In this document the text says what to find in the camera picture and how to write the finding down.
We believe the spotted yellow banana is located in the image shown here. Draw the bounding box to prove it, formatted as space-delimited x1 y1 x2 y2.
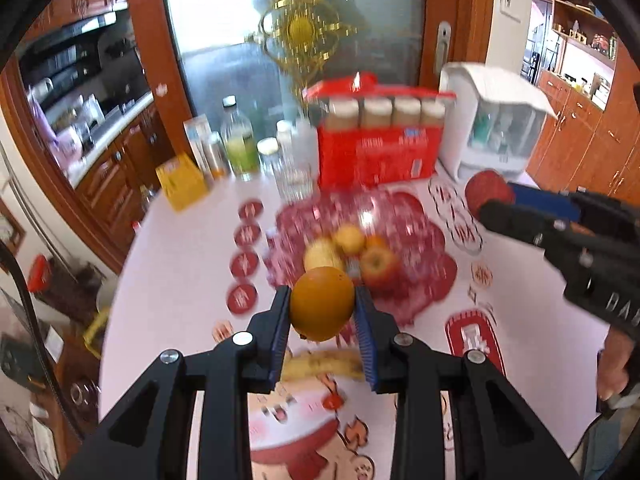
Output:
280 349 364 382

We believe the red apple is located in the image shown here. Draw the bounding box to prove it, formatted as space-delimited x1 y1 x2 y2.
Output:
360 246 400 290

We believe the large orange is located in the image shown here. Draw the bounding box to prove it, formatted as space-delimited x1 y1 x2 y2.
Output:
290 266 355 342

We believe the red tomato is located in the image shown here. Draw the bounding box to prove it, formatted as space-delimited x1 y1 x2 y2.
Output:
464 169 515 219

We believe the small orange tangerine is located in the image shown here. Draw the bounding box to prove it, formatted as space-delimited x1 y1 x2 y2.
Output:
366 234 388 249

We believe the right hand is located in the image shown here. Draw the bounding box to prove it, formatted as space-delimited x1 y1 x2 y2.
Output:
597 327 634 401

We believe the white cup sterilizer box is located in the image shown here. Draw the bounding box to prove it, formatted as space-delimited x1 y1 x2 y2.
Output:
438 62 556 182

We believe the pink glass fruit plate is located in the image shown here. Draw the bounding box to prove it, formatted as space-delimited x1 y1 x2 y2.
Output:
264 190 458 326

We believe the red paper cup package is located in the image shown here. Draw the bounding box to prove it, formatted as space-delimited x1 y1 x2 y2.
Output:
303 73 456 191

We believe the small yellow orange fruit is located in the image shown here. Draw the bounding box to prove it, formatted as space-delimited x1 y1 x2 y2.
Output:
332 223 366 256

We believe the speckled yellow pear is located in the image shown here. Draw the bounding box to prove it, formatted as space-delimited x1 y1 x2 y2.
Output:
303 237 345 271

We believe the yellow tin box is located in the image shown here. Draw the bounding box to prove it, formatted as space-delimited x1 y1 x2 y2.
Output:
155 153 208 211

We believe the white squeeze bottle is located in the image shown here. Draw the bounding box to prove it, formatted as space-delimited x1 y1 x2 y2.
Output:
292 116 319 179

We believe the clear drinking glass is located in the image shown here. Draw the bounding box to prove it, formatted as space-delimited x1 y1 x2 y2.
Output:
273 160 314 204

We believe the small metal can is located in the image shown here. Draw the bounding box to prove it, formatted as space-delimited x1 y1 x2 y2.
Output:
203 131 230 180

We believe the small white pill bottle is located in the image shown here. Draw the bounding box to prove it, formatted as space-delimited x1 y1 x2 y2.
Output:
276 120 293 154

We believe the white carton box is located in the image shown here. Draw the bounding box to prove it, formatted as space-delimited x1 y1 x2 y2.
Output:
183 115 213 177

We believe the small glass jar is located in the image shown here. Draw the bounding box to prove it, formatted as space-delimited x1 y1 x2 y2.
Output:
257 136 281 174

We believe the gold door ornament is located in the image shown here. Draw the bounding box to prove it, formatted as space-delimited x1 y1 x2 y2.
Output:
245 0 358 107

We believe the glass bottle green label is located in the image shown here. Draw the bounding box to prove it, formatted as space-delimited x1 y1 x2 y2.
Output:
220 96 260 180

